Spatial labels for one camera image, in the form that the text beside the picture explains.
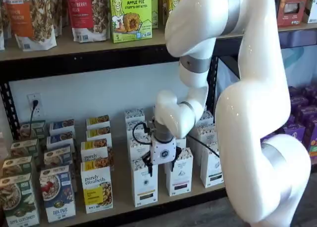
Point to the blue oatmeal box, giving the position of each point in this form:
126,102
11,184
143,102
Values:
58,155
58,194
60,139
62,126

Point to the white yellow Purely Elizabeth box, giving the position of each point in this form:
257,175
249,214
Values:
96,189
94,151
97,121
99,134

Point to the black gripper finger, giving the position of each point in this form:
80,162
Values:
149,163
177,153

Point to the brown particle board shelf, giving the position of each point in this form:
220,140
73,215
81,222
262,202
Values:
297,28
74,47
121,167

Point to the white sheet teal stripe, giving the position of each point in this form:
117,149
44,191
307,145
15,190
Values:
302,63

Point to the purple box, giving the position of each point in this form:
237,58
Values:
310,91
299,104
296,92
294,131
307,114
311,128

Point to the green Bobo's apple pie box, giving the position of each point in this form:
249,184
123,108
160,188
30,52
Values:
155,9
130,16

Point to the white tea box teal strip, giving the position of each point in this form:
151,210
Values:
205,135
210,172
206,118

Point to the white granola bag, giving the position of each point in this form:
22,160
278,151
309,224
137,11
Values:
59,11
2,26

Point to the white wall outlet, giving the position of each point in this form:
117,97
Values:
37,98

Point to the white snack box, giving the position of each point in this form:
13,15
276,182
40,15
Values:
312,4

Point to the orange green box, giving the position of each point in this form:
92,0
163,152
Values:
313,147

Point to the green oatmeal box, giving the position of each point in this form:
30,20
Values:
24,147
33,129
18,199
17,166

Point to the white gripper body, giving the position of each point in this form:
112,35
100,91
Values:
164,150

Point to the orange label granola bag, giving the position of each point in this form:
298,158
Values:
29,18

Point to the brown orange snack box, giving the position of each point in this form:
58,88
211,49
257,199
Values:
292,6

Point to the red label granola bag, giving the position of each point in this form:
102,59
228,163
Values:
86,16

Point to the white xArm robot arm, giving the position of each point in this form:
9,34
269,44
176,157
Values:
247,137

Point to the white tea box yellow strip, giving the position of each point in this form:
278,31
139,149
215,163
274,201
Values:
130,130
144,185
137,151
134,115

